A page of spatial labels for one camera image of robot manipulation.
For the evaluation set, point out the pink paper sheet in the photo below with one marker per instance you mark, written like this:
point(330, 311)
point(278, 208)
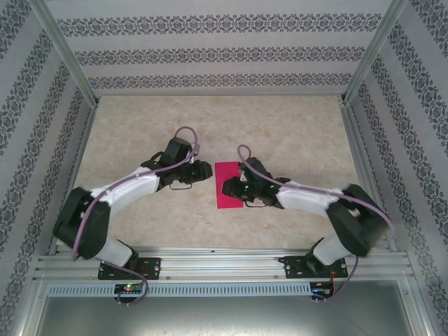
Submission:
point(227, 175)

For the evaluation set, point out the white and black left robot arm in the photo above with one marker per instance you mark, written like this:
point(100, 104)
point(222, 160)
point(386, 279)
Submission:
point(133, 185)

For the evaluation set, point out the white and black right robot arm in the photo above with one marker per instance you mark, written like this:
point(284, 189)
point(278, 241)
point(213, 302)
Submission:
point(304, 201)

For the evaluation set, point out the grey metal sheet panel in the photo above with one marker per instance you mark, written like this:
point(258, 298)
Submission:
point(224, 315)

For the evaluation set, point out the aluminium mounting rail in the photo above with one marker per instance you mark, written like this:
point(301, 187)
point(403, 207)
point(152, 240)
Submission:
point(217, 266)

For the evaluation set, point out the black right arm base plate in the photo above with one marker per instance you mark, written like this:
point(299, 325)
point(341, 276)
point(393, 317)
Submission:
point(294, 269)

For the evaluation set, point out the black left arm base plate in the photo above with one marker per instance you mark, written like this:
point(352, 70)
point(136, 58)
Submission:
point(154, 267)

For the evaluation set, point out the aluminium side rail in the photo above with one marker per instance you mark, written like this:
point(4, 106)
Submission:
point(71, 175)
point(365, 175)

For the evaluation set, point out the aluminium frame post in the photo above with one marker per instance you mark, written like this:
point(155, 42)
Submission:
point(372, 52)
point(66, 52)

